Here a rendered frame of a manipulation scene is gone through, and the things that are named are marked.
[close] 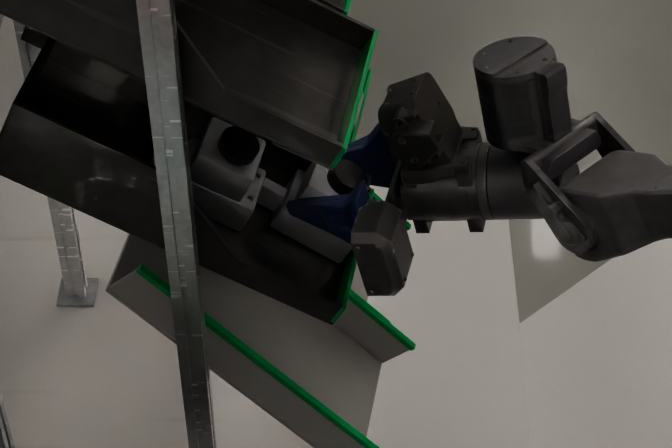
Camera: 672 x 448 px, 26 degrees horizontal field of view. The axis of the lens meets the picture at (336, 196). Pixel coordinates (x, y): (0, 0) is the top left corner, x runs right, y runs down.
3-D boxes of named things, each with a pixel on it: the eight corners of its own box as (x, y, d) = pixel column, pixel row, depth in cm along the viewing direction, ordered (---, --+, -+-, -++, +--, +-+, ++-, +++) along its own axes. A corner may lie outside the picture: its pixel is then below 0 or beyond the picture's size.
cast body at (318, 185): (352, 227, 116) (393, 175, 112) (339, 265, 113) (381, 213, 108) (260, 177, 115) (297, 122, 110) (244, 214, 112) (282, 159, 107)
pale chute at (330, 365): (380, 361, 133) (415, 344, 130) (355, 480, 124) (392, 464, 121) (150, 176, 122) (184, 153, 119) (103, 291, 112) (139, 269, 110)
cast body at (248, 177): (253, 192, 114) (287, 138, 109) (239, 233, 111) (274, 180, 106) (155, 147, 112) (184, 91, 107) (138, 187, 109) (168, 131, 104)
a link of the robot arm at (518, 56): (663, 208, 102) (646, 57, 96) (586, 265, 98) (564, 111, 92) (542, 166, 110) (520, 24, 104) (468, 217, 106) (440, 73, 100)
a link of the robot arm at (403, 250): (520, 134, 115) (507, 71, 111) (481, 301, 102) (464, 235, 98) (420, 138, 118) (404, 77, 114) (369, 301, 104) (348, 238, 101)
